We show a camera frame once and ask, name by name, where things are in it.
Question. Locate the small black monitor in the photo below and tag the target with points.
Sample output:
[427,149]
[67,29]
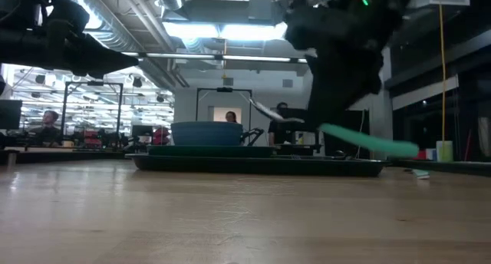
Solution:
[142,131]

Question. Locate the blue bowl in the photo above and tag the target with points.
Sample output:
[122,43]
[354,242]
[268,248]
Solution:
[207,133]

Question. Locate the pale green cylinder container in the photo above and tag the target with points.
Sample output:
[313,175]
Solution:
[445,152]

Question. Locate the dark green serving tray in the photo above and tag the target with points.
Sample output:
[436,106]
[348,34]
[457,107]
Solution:
[230,166]

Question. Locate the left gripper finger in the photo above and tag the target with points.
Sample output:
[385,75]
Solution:
[103,71]
[99,56]

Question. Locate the person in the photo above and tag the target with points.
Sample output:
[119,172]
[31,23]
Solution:
[231,117]
[274,131]
[49,120]

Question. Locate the grey ceiling box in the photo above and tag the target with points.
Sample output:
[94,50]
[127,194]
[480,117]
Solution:
[261,8]

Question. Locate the rectangular ceiling light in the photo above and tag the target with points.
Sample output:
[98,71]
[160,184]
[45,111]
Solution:
[230,32]

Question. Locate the black curtain panel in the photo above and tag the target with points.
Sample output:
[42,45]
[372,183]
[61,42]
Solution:
[362,120]

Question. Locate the grey wall vent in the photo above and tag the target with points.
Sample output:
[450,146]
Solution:
[287,83]
[228,81]

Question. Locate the long light strip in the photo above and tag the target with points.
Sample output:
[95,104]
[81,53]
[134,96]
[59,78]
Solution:
[253,58]

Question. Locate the black background robot arm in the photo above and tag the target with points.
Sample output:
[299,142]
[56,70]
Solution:
[253,136]

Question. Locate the red box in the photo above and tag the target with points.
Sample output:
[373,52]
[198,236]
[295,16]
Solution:
[421,157]

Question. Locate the black background desk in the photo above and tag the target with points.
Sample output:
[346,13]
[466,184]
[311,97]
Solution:
[299,149]

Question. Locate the black gantry frame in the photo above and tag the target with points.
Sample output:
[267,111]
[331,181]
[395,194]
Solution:
[224,90]
[94,83]

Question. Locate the black aluminium table frame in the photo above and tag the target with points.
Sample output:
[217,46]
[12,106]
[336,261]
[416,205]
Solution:
[452,167]

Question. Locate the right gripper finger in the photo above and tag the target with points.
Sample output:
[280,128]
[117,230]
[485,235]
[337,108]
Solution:
[353,85]
[322,87]

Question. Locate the white and blue container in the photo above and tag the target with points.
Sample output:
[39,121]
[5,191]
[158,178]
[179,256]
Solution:
[431,155]

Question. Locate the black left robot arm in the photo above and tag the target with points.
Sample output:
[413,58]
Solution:
[19,41]

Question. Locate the pink chair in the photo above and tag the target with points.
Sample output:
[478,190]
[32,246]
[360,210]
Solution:
[162,135]

